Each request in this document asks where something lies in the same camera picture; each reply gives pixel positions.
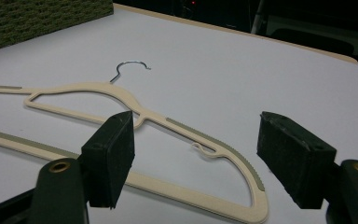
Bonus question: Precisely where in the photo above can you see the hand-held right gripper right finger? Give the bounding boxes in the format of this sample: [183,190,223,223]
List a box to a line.
[256,110,358,224]

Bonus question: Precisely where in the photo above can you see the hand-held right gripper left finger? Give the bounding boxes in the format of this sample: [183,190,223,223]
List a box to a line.
[28,110,136,224]

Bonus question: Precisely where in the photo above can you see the beige clothes hanger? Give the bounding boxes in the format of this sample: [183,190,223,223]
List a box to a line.
[0,60,269,224]

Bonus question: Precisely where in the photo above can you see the dark chair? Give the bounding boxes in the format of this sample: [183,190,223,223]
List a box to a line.
[251,0,358,64]

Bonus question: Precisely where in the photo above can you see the green knitted cloth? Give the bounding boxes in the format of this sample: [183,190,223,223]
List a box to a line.
[0,0,115,54]

